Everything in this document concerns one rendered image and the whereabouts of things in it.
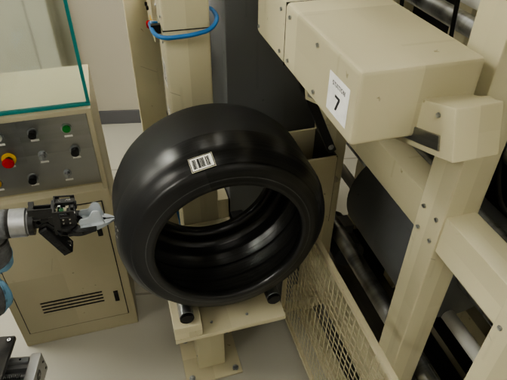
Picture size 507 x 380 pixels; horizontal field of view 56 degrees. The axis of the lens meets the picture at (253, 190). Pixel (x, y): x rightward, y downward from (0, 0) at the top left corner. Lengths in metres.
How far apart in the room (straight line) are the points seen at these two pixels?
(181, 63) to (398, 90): 0.71
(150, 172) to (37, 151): 0.88
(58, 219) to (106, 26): 2.79
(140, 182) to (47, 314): 1.46
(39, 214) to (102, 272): 1.09
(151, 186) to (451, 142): 0.68
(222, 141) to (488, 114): 0.60
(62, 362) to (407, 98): 2.16
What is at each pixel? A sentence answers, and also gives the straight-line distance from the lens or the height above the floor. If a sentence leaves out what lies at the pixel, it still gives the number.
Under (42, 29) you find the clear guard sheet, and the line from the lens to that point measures 1.78.
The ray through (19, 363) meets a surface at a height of 0.67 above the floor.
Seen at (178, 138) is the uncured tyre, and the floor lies 1.47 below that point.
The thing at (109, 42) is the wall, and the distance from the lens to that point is 4.01.
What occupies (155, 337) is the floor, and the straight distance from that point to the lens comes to 2.62.
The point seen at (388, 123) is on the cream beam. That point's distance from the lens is 0.93.
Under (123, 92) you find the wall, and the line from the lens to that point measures 4.17.
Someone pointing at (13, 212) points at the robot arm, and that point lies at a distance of 1.35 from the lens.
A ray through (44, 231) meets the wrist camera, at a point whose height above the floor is 1.27.
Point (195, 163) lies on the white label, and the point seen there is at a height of 1.47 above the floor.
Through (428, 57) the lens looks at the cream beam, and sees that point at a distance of 0.94.
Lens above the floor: 2.13
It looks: 39 degrees down
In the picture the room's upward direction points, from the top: 1 degrees clockwise
